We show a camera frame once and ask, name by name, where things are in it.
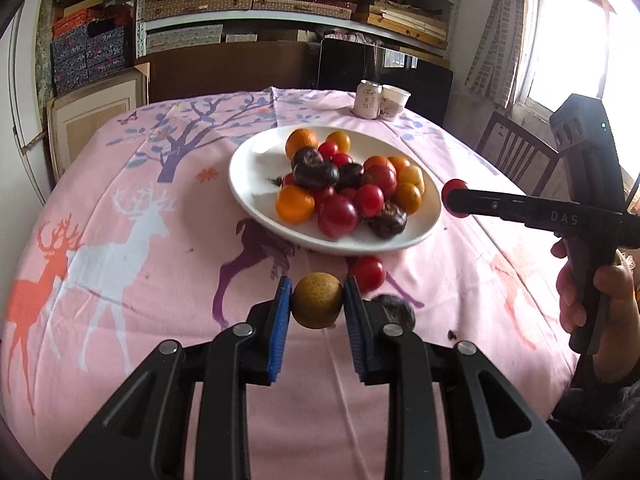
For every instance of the brick-patterned curtain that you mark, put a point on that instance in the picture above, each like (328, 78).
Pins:
(500, 35)

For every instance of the person's right forearm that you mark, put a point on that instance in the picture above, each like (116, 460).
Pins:
(600, 420)

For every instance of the dark water chestnut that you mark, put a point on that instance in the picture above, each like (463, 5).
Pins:
(316, 176)
(350, 176)
(306, 156)
(387, 221)
(395, 310)

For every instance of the yellow round fruit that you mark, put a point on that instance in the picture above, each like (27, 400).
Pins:
(316, 301)

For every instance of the brown wooden cabinet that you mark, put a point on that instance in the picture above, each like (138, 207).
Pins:
(225, 70)

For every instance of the red cherry tomato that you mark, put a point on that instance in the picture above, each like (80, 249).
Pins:
(328, 150)
(341, 160)
(322, 196)
(347, 193)
(369, 200)
(288, 180)
(367, 272)
(380, 180)
(456, 183)

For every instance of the pink floral cloth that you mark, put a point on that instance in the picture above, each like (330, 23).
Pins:
(350, 36)

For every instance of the green patterned panel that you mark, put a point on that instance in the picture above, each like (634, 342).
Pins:
(44, 50)

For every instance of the stack of woven flat boxes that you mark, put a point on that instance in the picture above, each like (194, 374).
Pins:
(200, 0)

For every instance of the white paper cup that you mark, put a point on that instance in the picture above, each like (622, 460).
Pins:
(395, 102)

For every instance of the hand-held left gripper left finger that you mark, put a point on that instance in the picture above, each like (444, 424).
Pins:
(280, 330)

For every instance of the person's right hand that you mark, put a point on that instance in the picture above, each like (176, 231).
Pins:
(622, 320)

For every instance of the small orange mandarin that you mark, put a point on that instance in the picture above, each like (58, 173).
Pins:
(338, 141)
(400, 162)

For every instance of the grey patterned box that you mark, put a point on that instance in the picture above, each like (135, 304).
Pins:
(185, 37)

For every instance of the white metal shelf rack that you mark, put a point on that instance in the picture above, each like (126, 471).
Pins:
(250, 14)

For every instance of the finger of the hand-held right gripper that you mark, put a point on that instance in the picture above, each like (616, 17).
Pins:
(500, 205)

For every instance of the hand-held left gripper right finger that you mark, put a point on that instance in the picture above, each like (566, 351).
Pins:
(356, 330)

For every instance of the black flat panel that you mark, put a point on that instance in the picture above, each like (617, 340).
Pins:
(340, 70)

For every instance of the window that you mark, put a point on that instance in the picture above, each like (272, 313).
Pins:
(565, 50)

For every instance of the white oval plate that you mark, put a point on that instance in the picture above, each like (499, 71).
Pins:
(255, 180)

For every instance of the yellow-orange mandarin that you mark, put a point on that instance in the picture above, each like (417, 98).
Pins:
(411, 176)

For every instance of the white drink can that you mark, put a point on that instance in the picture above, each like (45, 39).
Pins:
(367, 100)

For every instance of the pink printed tablecloth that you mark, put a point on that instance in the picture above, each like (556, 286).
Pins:
(150, 310)

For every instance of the light wooden framed panel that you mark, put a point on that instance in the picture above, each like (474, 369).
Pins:
(90, 115)

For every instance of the stack of colourful patterned boxes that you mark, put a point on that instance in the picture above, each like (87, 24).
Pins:
(90, 55)

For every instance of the large orange mandarin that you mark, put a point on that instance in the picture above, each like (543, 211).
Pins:
(295, 204)

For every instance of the large dark red tomato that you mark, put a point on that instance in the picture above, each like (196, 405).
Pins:
(338, 217)

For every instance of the dark wooden chair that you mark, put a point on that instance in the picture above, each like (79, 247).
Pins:
(525, 135)

